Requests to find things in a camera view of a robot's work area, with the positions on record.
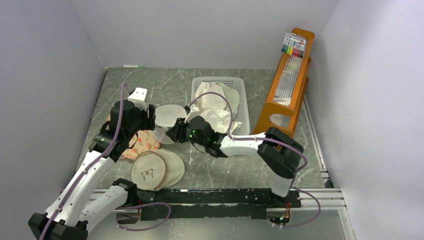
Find colour marker pen pack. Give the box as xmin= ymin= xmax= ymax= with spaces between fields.
xmin=281 ymin=32 xmax=307 ymax=59

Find clear pen packs on rack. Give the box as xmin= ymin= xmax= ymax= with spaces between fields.
xmin=273 ymin=56 xmax=303 ymax=106

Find white plastic basket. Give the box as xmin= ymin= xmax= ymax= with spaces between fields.
xmin=190 ymin=76 xmax=251 ymax=136

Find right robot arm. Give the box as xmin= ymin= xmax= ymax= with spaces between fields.
xmin=165 ymin=116 xmax=308 ymax=207

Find beige round bag with glasses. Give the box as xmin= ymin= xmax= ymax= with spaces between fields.
xmin=130 ymin=149 xmax=185 ymax=191

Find white green marker pen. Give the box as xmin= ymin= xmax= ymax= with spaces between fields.
xmin=122 ymin=64 xmax=145 ymax=69

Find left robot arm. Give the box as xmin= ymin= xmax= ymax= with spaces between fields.
xmin=28 ymin=99 xmax=156 ymax=240

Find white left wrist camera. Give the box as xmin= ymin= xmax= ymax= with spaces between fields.
xmin=127 ymin=87 xmax=148 ymax=111

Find white mesh laundry bag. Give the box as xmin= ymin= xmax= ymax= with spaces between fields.
xmin=153 ymin=104 xmax=187 ymax=145

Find white cloth in basket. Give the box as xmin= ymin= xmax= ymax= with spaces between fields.
xmin=185 ymin=82 xmax=244 ymax=133

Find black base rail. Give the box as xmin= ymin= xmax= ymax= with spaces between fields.
xmin=123 ymin=188 xmax=302 ymax=221

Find orange wooden rack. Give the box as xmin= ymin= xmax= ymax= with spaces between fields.
xmin=253 ymin=27 xmax=315 ymax=138

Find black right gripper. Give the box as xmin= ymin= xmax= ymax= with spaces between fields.
xmin=165 ymin=116 xmax=207 ymax=148

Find tulip pattern mesh bag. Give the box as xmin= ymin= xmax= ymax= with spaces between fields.
xmin=119 ymin=130 xmax=162 ymax=161

